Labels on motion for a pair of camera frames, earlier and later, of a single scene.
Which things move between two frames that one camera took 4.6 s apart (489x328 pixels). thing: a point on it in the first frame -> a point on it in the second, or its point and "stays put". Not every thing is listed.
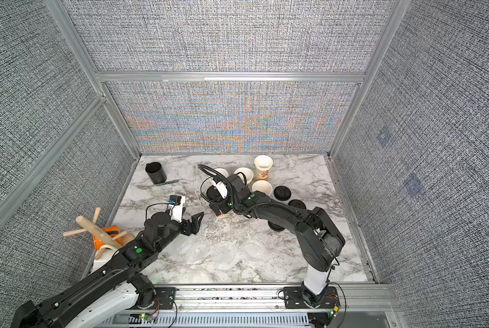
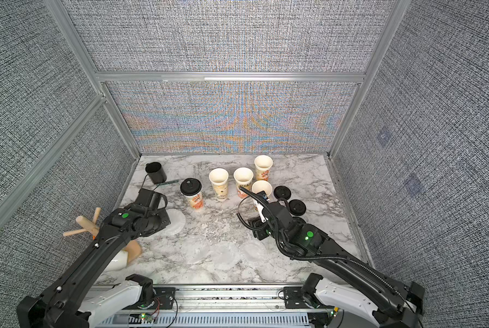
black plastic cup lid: (210, 193) -> (190, 186)
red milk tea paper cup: (262, 186) stays put
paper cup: (263, 165) stays put
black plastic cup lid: (282, 193) stays put
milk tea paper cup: (225, 215) -> (196, 201)
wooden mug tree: (121, 239) stays put
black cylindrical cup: (156, 171) stays put
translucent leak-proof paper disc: (253, 251) stays put
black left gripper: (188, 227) -> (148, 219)
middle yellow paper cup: (248, 173) stays put
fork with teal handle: (166, 182) stays put
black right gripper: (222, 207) -> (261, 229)
